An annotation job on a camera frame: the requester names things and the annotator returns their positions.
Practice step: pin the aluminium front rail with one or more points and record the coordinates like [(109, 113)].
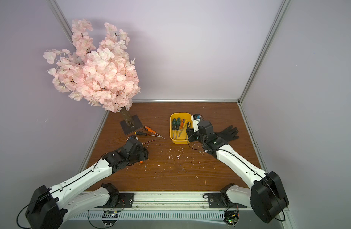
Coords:
[(164, 201)]

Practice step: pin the large orange black screwdriver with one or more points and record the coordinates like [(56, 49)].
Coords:
[(152, 131)]

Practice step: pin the yellow plastic storage box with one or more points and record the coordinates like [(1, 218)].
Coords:
[(182, 138)]

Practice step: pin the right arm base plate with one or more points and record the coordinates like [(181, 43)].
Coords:
[(216, 200)]

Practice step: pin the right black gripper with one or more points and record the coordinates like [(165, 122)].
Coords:
[(193, 134)]

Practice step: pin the controller board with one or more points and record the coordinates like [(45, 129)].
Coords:
[(231, 218), (109, 218)]

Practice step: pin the pink artificial blossom tree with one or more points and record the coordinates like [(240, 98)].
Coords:
[(105, 76)]

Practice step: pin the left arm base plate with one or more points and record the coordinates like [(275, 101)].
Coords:
[(122, 200)]

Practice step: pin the orange handled screwdriver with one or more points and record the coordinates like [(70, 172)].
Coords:
[(181, 123)]

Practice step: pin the green black screwdriver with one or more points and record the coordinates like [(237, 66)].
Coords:
[(177, 126), (173, 124)]

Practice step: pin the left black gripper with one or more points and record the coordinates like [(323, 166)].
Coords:
[(144, 153)]

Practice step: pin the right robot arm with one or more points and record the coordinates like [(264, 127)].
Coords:
[(268, 197)]

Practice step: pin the black work glove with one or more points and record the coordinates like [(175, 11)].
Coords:
[(229, 134)]

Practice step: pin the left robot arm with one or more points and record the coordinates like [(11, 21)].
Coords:
[(50, 207)]

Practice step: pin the yellow handled screwdriver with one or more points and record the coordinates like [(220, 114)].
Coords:
[(185, 125)]

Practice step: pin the right controller board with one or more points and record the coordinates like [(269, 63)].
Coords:
[(231, 218)]

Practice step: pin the left controller board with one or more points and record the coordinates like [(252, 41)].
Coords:
[(109, 218)]

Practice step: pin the black handled long screwdriver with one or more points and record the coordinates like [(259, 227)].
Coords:
[(145, 134)]

